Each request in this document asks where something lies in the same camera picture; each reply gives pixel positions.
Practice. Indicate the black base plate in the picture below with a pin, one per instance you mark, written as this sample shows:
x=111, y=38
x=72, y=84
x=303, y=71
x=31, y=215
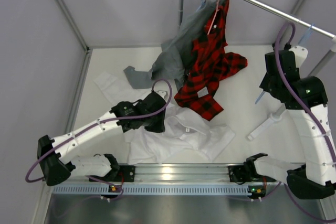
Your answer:
x=125, y=173
x=241, y=174

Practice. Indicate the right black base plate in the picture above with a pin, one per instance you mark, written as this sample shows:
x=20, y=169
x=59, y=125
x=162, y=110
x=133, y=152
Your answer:
x=241, y=174

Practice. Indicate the white dress shirt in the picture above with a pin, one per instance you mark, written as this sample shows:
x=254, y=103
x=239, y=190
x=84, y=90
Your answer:
x=184, y=130

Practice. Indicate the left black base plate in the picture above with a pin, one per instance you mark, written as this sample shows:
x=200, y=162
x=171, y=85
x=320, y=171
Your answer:
x=125, y=173

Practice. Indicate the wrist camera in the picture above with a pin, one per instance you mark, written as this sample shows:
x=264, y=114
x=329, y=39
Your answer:
x=163, y=94
x=301, y=54

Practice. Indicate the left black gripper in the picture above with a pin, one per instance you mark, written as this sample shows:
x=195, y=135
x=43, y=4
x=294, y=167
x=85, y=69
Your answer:
x=160, y=128

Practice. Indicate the light blue wire hanger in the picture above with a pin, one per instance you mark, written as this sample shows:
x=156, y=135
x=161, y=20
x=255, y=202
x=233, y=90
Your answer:
x=301, y=42

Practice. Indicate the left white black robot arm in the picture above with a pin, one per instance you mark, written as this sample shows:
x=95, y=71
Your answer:
x=60, y=158

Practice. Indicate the grey shirt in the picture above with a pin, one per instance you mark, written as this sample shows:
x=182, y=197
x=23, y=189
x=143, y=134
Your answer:
x=176, y=56

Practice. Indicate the pink wire hanger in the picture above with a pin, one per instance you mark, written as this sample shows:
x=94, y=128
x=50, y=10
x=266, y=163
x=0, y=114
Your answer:
x=209, y=25

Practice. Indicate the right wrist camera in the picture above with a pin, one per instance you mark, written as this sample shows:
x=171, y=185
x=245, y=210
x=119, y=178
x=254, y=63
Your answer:
x=301, y=54

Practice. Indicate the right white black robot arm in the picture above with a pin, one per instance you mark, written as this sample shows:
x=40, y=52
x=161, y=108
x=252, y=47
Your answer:
x=306, y=101

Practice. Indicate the aluminium mounting rail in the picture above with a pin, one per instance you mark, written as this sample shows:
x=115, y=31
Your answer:
x=145, y=173

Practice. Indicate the metal clothes rack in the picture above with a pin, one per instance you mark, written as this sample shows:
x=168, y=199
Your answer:
x=275, y=117

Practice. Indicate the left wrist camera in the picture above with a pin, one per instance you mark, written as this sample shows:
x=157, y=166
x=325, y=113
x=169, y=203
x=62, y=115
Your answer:
x=163, y=94

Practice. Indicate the slotted grey cable duct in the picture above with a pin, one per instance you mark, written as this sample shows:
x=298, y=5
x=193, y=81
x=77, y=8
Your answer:
x=171, y=190

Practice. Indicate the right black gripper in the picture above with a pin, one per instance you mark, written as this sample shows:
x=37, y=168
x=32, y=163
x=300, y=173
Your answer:
x=265, y=83

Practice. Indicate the red black plaid shirt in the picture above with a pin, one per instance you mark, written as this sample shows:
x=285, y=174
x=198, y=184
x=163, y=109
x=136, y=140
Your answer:
x=212, y=65

